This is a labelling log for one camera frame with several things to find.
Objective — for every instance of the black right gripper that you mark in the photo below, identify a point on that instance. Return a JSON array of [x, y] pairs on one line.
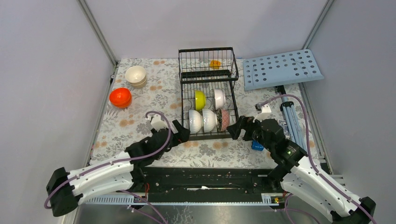
[[246, 123]]

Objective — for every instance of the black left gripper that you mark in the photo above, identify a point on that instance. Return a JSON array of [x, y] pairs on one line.
[[182, 136]]

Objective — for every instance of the pink patterned bowl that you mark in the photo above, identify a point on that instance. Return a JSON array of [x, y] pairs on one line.
[[223, 120]]

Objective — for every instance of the black wire dish rack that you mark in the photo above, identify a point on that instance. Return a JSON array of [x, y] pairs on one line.
[[195, 74]]

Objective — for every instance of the orange bowl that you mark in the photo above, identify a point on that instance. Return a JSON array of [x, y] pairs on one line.
[[119, 96], [125, 105]]

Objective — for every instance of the plain beige bowl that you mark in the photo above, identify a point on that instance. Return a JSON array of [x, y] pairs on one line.
[[140, 84]]

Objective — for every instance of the beige patterned bowl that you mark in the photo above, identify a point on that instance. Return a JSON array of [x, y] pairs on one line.
[[135, 74]]

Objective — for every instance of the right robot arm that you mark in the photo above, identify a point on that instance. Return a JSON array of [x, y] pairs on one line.
[[298, 175]]

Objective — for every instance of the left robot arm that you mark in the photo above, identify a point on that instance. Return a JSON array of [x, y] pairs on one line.
[[68, 189]]

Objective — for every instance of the white bowl in rack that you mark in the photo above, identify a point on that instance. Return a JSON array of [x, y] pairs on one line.
[[209, 120]]

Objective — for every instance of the yellow-green bowl in rack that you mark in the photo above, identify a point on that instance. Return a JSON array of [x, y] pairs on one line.
[[200, 100]]

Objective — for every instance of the blue toy car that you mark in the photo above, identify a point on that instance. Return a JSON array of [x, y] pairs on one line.
[[257, 146]]

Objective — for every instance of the blue card deck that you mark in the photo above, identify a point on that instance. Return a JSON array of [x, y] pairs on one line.
[[284, 126]]

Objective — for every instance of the white bowl upper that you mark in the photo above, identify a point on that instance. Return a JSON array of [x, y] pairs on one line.
[[195, 122]]

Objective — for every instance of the blue tripod legs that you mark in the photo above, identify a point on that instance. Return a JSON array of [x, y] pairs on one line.
[[291, 119]]

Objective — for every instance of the white bowl front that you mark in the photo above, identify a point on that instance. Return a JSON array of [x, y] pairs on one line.
[[219, 98]]

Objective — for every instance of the blue perforated stand tray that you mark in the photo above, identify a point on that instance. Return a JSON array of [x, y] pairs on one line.
[[280, 69]]

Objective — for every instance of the yellow toy block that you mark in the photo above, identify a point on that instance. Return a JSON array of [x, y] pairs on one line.
[[215, 64]]

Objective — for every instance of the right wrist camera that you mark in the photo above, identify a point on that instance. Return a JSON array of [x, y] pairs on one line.
[[264, 112]]

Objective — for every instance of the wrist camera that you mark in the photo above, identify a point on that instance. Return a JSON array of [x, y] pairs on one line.
[[157, 122], [264, 112]]

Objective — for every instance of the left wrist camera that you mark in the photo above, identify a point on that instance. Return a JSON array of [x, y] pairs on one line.
[[157, 122]]

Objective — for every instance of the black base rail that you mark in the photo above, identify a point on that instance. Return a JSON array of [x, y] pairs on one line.
[[206, 185]]

